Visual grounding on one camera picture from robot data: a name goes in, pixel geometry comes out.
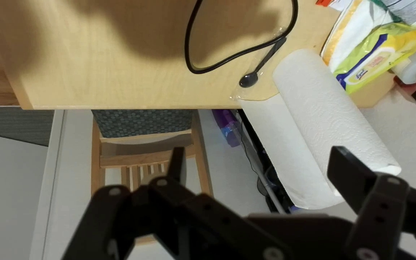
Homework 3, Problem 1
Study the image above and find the white paper towel roll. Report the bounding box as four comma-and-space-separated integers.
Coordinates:
242, 51, 402, 210

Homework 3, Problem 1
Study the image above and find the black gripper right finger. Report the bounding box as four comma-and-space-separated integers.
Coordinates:
327, 146, 416, 260

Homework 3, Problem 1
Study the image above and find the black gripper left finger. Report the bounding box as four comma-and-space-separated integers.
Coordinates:
63, 146, 249, 260

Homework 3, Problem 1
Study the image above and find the black cooker power cable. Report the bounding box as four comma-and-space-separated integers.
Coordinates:
184, 0, 301, 77

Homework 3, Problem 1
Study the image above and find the wooden chair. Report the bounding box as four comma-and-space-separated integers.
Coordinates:
92, 110, 213, 195

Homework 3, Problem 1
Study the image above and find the yellow wipes packet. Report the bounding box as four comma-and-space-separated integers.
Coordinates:
321, 0, 416, 96

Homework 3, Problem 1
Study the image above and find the black spoon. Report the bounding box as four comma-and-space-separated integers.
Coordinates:
239, 37, 287, 89

